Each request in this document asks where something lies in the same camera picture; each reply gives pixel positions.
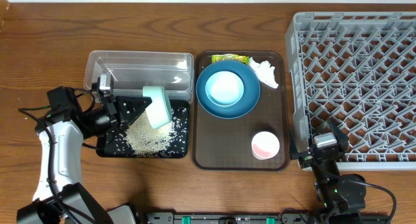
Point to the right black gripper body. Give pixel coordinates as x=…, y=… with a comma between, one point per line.
x=307, y=160

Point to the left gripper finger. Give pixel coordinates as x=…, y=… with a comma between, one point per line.
x=115, y=142
x=130, y=108

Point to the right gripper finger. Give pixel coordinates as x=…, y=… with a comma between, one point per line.
x=293, y=152
x=340, y=136

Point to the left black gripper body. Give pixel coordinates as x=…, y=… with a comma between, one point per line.
x=99, y=123

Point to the mint green bowl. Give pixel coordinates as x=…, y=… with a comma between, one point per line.
x=159, y=112

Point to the white tissue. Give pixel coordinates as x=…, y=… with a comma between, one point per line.
x=264, y=71

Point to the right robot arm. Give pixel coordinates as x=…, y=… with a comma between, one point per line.
x=343, y=196

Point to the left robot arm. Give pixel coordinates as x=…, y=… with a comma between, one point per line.
x=60, y=195

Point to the grey dishwasher rack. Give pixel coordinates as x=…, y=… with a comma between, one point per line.
x=358, y=69

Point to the pile of rice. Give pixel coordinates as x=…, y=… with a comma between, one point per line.
x=147, y=141

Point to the pink and white cup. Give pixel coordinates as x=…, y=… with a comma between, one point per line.
x=265, y=145

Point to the clear plastic bin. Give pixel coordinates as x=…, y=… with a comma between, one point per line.
x=132, y=70

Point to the brown serving tray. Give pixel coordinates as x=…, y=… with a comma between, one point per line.
x=225, y=144

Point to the dark blue plate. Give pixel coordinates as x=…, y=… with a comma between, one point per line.
x=252, y=89

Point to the light blue bowl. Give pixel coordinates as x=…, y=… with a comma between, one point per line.
x=224, y=88

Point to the green snack wrapper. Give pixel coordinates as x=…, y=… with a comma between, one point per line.
x=229, y=56

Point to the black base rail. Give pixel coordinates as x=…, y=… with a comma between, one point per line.
x=290, y=217

